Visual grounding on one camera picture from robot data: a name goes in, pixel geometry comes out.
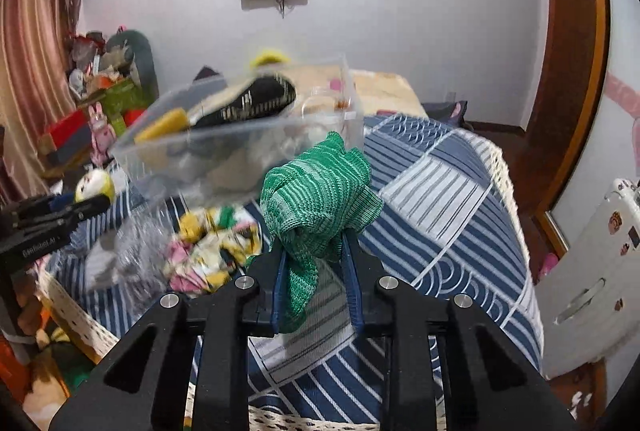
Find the blue white patterned tablecloth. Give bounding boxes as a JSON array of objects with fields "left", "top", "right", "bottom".
[{"left": 38, "top": 113, "right": 544, "bottom": 425}]

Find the red box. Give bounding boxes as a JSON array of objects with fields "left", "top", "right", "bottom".
[{"left": 37, "top": 109, "right": 88, "bottom": 156}]

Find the white cabinet with stickers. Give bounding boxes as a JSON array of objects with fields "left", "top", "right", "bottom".
[{"left": 535, "top": 178, "right": 639, "bottom": 378}]

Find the floral yellow scrunchie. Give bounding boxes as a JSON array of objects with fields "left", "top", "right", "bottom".
[{"left": 163, "top": 206, "right": 262, "bottom": 297}]

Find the bag of grey cord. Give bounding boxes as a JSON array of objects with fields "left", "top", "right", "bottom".
[{"left": 84, "top": 203, "right": 174, "bottom": 317}]

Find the white sliding wardrobe door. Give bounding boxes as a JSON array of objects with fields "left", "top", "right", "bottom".
[{"left": 551, "top": 0, "right": 639, "bottom": 245}]

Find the green knitted cloth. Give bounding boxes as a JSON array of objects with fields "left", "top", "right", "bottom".
[{"left": 260, "top": 131, "right": 383, "bottom": 333}]

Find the pink plush rabbit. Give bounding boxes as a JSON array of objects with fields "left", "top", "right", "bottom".
[{"left": 88, "top": 102, "right": 117, "bottom": 168}]

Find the striped red gold curtain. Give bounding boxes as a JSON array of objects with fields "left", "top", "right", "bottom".
[{"left": 1, "top": 0, "right": 80, "bottom": 204}]

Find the clear plastic storage box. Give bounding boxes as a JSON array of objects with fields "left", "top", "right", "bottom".
[{"left": 111, "top": 56, "right": 363, "bottom": 204}]

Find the yellow green foam ring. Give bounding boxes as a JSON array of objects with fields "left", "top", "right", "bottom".
[{"left": 248, "top": 48, "right": 292, "bottom": 69}]

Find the green cardboard box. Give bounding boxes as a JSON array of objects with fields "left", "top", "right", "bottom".
[{"left": 78, "top": 79, "right": 149, "bottom": 121}]

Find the black and cream slipper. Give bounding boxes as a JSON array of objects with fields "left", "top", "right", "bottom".
[{"left": 188, "top": 73, "right": 296, "bottom": 128}]

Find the grey green plush cushion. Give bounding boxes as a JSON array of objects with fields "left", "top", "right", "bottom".
[{"left": 105, "top": 29, "right": 160, "bottom": 102}]

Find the brown wooden wardrobe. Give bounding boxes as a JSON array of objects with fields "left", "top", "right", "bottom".
[{"left": 504, "top": 0, "right": 609, "bottom": 222}]

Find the beige patchwork blanket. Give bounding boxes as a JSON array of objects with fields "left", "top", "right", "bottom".
[{"left": 280, "top": 62, "right": 427, "bottom": 118}]

